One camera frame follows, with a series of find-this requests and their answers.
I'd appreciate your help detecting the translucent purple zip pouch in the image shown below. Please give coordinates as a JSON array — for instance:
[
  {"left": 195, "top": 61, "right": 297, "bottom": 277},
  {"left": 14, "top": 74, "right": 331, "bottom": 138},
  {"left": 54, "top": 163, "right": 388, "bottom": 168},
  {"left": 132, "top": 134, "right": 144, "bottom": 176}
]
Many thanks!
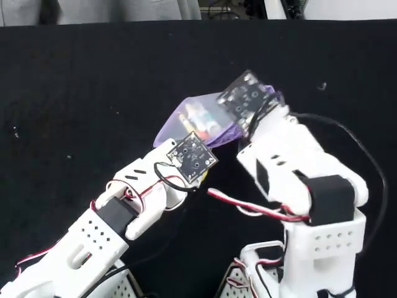
[{"left": 153, "top": 84, "right": 284, "bottom": 148}]

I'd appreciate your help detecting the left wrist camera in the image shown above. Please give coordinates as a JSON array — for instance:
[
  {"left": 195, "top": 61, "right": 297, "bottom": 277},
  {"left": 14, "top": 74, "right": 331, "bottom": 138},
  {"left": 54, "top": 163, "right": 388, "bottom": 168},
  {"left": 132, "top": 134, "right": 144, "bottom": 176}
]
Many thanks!
[{"left": 166, "top": 130, "right": 219, "bottom": 184}]

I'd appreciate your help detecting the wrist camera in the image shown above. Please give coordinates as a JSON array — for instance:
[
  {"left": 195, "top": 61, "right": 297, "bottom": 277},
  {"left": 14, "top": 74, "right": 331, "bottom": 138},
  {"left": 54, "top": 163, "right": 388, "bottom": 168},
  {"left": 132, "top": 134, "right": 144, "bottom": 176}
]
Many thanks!
[
  {"left": 216, "top": 70, "right": 280, "bottom": 137},
  {"left": 166, "top": 130, "right": 219, "bottom": 184}
]

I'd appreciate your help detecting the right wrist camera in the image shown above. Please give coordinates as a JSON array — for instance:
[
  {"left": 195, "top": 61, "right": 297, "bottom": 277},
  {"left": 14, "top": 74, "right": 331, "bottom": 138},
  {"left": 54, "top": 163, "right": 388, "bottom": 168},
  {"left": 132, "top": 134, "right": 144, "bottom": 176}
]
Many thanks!
[{"left": 216, "top": 70, "right": 280, "bottom": 137}]

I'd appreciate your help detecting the white pen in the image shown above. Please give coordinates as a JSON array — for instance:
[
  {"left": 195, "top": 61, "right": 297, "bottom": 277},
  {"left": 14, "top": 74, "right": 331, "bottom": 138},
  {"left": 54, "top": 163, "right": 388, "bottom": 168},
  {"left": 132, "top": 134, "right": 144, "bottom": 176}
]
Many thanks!
[{"left": 178, "top": 105, "right": 199, "bottom": 132}]

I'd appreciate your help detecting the black cable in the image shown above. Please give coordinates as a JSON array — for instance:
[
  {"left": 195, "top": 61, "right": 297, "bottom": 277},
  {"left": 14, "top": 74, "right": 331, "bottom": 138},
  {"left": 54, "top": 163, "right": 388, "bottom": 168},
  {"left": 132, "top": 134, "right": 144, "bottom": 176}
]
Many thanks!
[{"left": 291, "top": 112, "right": 388, "bottom": 254}]

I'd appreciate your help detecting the multicoloured marker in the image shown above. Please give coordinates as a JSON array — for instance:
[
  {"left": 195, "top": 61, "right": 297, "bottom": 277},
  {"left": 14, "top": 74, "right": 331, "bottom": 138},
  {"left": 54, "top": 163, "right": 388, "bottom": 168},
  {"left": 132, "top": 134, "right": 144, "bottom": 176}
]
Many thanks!
[{"left": 197, "top": 107, "right": 225, "bottom": 135}]

